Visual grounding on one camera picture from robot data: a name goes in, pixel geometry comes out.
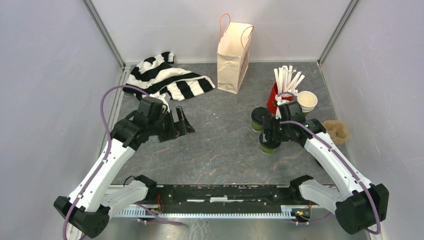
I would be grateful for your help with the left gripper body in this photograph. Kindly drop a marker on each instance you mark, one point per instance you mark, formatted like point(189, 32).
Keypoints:
point(168, 129)

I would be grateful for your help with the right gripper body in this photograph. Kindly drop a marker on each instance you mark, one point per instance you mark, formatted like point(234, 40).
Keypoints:
point(280, 132)

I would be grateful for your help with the green paper coffee cup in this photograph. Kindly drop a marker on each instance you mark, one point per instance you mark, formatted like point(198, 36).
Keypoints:
point(257, 127)

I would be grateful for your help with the black cup lid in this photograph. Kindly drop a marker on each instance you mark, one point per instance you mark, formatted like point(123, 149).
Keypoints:
point(258, 113)
point(268, 143)

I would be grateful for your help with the paper takeout bag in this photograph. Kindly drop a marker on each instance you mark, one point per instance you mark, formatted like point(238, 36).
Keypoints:
point(233, 53)

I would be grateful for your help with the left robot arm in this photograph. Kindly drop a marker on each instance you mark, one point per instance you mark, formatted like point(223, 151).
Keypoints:
point(87, 208)

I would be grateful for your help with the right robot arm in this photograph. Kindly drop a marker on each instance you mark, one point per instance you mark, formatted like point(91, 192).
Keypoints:
point(357, 203)

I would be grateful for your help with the red straw holder cup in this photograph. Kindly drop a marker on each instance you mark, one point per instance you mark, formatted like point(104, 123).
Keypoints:
point(274, 100)

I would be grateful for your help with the stack of paper cups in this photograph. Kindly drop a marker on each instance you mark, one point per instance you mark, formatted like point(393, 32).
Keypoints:
point(307, 101)

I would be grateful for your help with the black white striped cloth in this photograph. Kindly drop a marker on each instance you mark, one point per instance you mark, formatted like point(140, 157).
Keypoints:
point(156, 76)

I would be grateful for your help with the white wrapped straws bundle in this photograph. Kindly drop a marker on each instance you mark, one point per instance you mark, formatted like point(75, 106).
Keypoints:
point(287, 79)

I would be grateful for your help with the brown cardboard cup carrier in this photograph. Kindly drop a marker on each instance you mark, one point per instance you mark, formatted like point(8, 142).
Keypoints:
point(337, 130)

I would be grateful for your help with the metal cable duct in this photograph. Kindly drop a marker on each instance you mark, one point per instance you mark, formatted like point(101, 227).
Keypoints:
point(138, 212)

